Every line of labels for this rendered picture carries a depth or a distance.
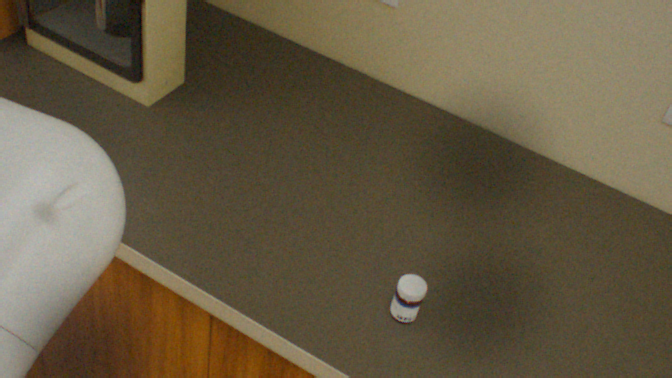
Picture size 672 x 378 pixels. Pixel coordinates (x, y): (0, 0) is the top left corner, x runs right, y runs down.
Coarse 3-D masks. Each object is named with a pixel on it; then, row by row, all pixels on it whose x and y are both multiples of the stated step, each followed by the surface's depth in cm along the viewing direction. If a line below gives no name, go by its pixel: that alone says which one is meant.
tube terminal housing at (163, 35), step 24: (168, 0) 137; (144, 24) 135; (168, 24) 140; (48, 48) 153; (144, 48) 138; (168, 48) 144; (96, 72) 149; (144, 72) 142; (168, 72) 148; (144, 96) 146
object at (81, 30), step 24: (48, 0) 143; (72, 0) 140; (120, 0) 133; (48, 24) 147; (72, 24) 143; (96, 24) 140; (120, 24) 136; (72, 48) 147; (96, 48) 143; (120, 48) 140; (120, 72) 144
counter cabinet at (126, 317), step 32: (96, 288) 140; (128, 288) 134; (160, 288) 128; (64, 320) 155; (96, 320) 147; (128, 320) 140; (160, 320) 134; (192, 320) 128; (64, 352) 164; (96, 352) 155; (128, 352) 148; (160, 352) 141; (192, 352) 135; (224, 352) 129; (256, 352) 124
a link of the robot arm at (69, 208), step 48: (0, 144) 38; (48, 144) 38; (96, 144) 42; (0, 192) 36; (48, 192) 37; (96, 192) 39; (0, 240) 36; (48, 240) 37; (96, 240) 39; (0, 288) 36; (48, 288) 38; (48, 336) 40
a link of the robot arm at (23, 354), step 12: (0, 336) 36; (12, 336) 37; (0, 348) 36; (12, 348) 37; (24, 348) 38; (0, 360) 36; (12, 360) 37; (24, 360) 38; (0, 372) 37; (12, 372) 37; (24, 372) 39
